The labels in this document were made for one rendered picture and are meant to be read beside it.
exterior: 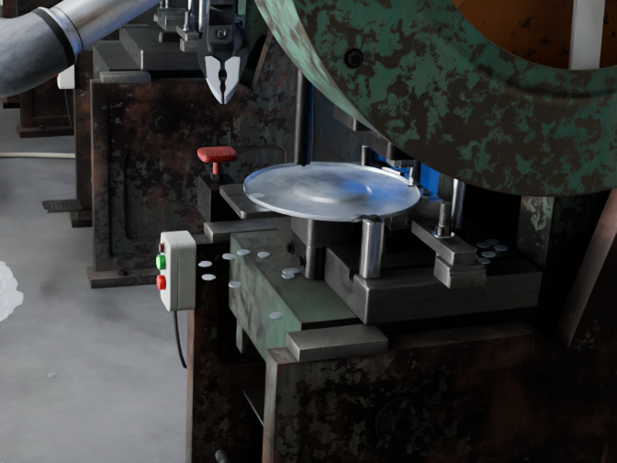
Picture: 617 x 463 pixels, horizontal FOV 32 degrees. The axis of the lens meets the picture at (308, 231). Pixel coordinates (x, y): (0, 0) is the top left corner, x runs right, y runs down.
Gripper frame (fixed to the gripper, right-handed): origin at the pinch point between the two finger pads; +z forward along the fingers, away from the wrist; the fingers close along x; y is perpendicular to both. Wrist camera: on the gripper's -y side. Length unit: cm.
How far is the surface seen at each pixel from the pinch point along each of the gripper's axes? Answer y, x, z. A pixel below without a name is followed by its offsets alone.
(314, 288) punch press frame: -33.1, -17.3, 22.5
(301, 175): -15.9, -14.7, 9.1
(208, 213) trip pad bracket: -3.1, 2.7, 21.3
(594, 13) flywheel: -60, -50, -27
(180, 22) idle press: 141, 26, 13
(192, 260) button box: -11.5, 4.9, 27.3
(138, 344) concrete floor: 71, 31, 88
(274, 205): -32.6, -10.8, 8.5
